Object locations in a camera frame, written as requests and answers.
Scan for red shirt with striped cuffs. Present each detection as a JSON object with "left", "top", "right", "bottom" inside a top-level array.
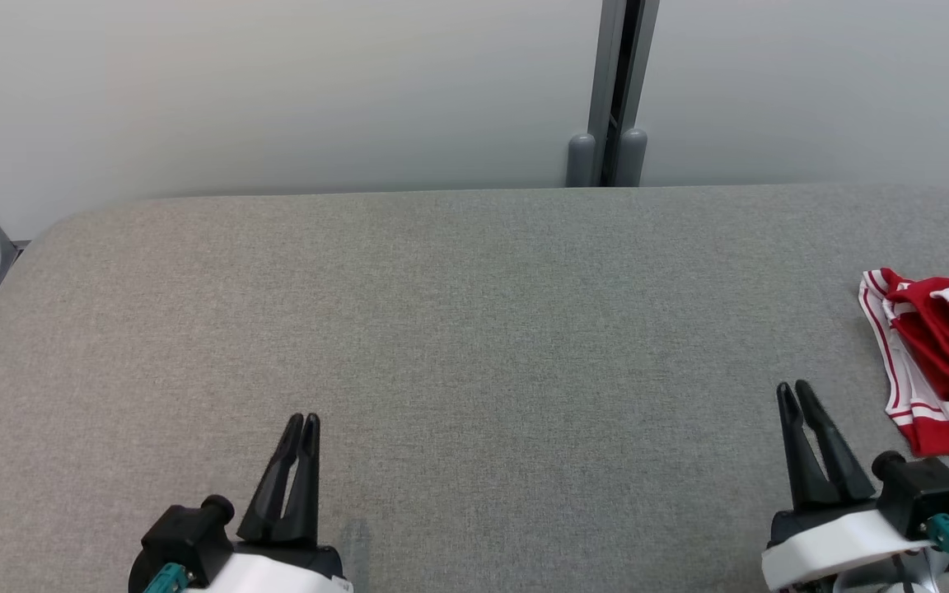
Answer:
[{"left": 858, "top": 268, "right": 949, "bottom": 459}]

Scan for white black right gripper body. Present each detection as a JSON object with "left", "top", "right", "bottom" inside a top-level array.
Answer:
[{"left": 761, "top": 494, "right": 933, "bottom": 591}]

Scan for grey vertical wall post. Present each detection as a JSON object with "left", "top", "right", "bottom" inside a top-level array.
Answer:
[{"left": 588, "top": 0, "right": 661, "bottom": 189}]

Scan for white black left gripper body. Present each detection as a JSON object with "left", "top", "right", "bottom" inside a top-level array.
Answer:
[{"left": 186, "top": 539, "right": 354, "bottom": 593}]

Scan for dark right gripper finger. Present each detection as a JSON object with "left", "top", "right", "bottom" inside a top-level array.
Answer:
[
  {"left": 795, "top": 379, "right": 879, "bottom": 505},
  {"left": 776, "top": 381, "right": 841, "bottom": 511}
]

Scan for grey rounded post bumper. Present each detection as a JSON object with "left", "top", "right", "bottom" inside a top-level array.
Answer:
[
  {"left": 566, "top": 132, "right": 600, "bottom": 189},
  {"left": 616, "top": 128, "right": 649, "bottom": 189}
]

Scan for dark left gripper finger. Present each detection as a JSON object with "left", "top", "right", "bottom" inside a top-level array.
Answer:
[
  {"left": 277, "top": 413, "right": 321, "bottom": 546},
  {"left": 236, "top": 413, "right": 305, "bottom": 543}
]

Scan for grey fabric sofa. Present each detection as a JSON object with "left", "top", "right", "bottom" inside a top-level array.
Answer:
[{"left": 0, "top": 183, "right": 949, "bottom": 593}]

